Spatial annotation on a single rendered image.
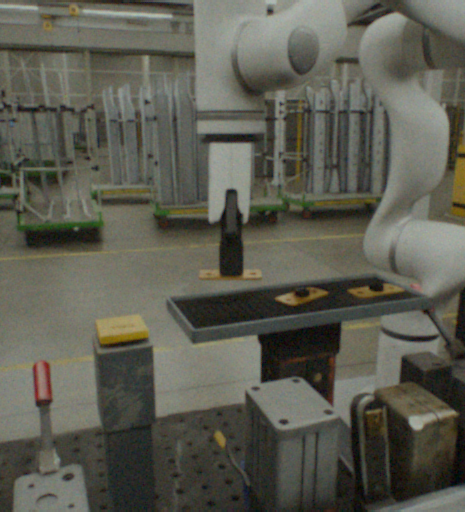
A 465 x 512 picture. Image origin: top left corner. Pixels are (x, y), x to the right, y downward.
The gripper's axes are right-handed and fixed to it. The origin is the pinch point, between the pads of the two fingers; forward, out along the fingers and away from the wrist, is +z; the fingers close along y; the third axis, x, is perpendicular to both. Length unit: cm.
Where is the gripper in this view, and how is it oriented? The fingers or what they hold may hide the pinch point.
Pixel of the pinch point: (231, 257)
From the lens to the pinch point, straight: 68.3
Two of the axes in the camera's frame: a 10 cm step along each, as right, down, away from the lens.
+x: 10.0, -0.1, 0.1
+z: 0.0, 9.6, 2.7
